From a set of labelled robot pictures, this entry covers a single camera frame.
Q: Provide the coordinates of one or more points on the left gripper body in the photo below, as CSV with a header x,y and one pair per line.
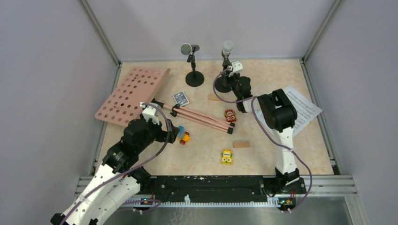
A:
x,y
159,135

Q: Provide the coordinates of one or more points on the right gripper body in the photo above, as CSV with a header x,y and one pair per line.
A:
x,y
233,81

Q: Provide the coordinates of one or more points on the microphone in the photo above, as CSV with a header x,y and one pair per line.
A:
x,y
220,85
193,78

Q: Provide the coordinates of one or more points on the pink music stand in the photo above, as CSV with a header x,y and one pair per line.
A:
x,y
140,86

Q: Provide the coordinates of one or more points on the sheet music page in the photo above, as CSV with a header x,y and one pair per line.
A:
x,y
306,110

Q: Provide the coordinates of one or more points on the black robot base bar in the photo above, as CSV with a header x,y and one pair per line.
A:
x,y
211,189

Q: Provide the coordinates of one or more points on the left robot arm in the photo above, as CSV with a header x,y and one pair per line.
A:
x,y
114,181

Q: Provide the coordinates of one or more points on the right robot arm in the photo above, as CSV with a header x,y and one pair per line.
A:
x,y
279,115

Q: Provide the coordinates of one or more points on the toy block car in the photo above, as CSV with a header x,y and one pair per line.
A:
x,y
183,136

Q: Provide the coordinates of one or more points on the wooden block centre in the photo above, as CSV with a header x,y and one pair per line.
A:
x,y
212,97

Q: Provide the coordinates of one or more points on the red owl toy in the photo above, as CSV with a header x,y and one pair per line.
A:
x,y
230,115

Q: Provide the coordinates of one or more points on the blue playing card deck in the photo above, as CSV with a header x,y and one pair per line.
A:
x,y
180,98

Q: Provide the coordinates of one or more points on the wooden block near owl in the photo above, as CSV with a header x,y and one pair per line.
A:
x,y
241,144

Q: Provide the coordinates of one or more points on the yellow owl toy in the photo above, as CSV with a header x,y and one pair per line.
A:
x,y
226,157

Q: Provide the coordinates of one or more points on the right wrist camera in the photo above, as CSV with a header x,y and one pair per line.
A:
x,y
234,68

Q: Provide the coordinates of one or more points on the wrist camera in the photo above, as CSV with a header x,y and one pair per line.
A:
x,y
150,112
234,68

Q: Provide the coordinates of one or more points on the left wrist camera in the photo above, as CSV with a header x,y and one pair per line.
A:
x,y
150,112

